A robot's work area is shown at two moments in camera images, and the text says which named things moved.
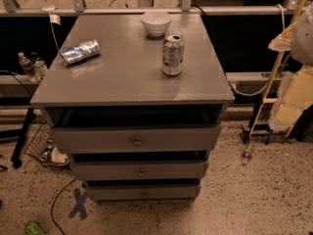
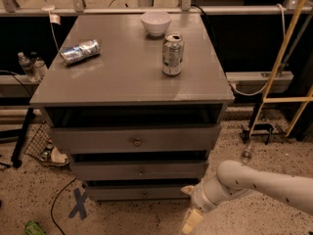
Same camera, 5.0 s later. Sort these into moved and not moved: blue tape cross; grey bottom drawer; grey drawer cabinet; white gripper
Moved: white gripper
Not moved: grey bottom drawer; blue tape cross; grey drawer cabinet
